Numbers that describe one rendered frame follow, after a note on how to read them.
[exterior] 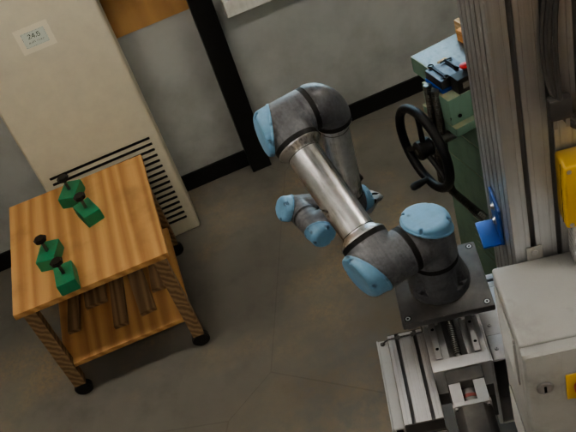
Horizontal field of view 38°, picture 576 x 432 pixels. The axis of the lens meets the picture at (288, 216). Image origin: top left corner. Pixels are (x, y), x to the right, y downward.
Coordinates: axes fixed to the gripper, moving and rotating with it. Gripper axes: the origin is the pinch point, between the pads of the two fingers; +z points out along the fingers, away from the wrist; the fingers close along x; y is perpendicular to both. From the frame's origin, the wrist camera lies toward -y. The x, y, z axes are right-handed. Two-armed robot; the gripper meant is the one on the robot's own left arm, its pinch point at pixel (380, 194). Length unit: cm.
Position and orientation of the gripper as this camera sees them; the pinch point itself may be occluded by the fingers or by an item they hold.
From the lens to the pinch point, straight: 253.5
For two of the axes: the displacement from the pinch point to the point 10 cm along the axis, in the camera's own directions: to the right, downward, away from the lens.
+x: 4.9, 5.4, -6.9
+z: 8.4, -0.8, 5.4
